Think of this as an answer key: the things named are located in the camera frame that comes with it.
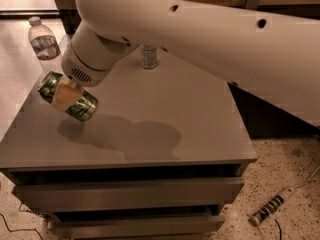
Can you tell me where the green soda can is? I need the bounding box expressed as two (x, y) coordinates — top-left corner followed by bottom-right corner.
(37, 71), (98, 122)

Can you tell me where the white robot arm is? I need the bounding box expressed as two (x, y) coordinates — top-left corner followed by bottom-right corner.
(62, 0), (320, 126)

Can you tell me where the clear plastic water bottle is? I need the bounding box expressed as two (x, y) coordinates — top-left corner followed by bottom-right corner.
(28, 16), (61, 72)

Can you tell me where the grey drawer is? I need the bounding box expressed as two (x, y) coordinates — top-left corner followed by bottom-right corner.
(13, 177), (243, 212)
(50, 215), (224, 239)

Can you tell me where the white power strip cord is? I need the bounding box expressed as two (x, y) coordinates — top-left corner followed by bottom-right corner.
(293, 165), (320, 189)

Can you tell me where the upper grey drawer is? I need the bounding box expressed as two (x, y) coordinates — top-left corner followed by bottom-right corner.
(13, 177), (243, 212)

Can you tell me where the lower grey drawer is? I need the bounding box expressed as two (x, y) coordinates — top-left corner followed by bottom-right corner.
(50, 215), (224, 239)

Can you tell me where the grey drawer cabinet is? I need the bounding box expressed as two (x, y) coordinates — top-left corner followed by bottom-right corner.
(0, 31), (258, 240)

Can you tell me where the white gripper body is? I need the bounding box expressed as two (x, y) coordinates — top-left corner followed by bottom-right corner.
(62, 43), (111, 87)

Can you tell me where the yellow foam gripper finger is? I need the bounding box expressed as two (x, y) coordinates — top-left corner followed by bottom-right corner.
(51, 76), (84, 112)

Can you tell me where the black cable on floor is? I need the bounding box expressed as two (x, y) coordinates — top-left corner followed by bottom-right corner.
(0, 202), (46, 240)

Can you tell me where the black plug cable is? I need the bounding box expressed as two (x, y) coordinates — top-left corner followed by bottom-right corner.
(273, 218), (283, 240)

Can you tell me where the slim silver energy can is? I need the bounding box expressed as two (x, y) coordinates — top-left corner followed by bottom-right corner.
(140, 45), (158, 69)

